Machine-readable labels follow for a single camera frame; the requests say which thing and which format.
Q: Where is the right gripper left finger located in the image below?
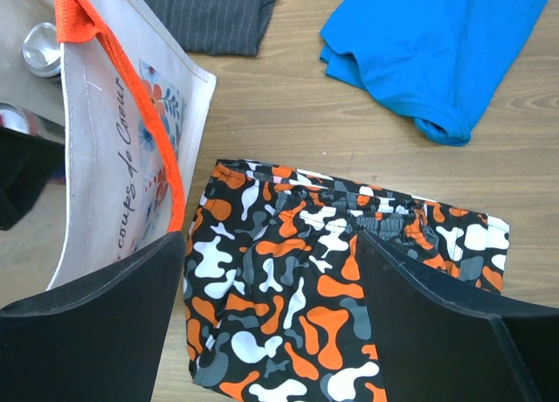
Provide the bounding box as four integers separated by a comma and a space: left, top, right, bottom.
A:
1, 232, 185, 401

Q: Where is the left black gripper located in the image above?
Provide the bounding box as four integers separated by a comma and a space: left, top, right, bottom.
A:
1, 128, 65, 231

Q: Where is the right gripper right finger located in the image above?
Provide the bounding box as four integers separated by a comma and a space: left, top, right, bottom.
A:
356, 232, 558, 401

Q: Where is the silver top can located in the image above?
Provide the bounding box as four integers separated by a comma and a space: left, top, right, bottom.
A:
22, 22, 61, 79

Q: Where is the beige canvas tote bag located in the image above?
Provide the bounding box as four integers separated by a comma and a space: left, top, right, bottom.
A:
0, 0, 217, 309

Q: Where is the orange camouflage folded garment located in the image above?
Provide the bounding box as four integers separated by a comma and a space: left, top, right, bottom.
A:
183, 159, 510, 401

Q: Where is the folded dark grey garment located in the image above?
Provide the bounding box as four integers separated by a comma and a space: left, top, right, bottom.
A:
144, 0, 276, 57

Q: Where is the folded teal shirt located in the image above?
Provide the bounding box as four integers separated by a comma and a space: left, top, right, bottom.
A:
321, 0, 548, 146

